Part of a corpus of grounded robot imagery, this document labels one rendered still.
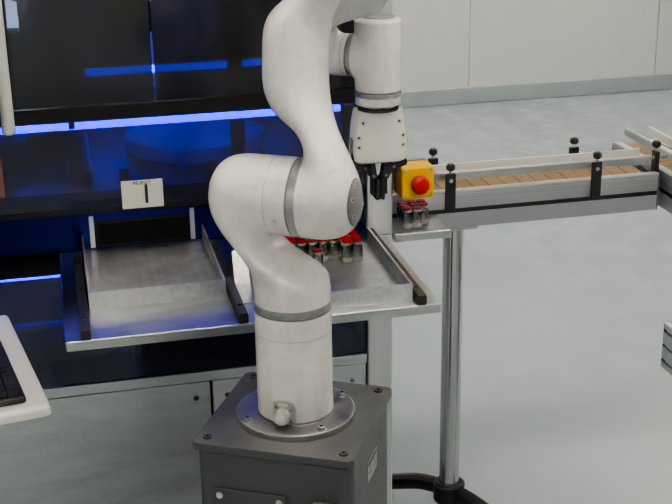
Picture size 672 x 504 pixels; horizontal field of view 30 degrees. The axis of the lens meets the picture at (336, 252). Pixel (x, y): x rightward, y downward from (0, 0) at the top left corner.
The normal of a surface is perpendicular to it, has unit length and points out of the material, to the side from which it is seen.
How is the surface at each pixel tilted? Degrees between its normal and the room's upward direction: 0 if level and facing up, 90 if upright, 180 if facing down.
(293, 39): 80
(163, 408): 90
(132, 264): 0
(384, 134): 91
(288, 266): 29
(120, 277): 0
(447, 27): 90
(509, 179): 0
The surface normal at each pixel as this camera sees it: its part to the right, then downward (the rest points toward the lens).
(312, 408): 0.45, 0.30
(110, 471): 0.22, 0.33
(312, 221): -0.24, 0.56
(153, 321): -0.01, -0.94
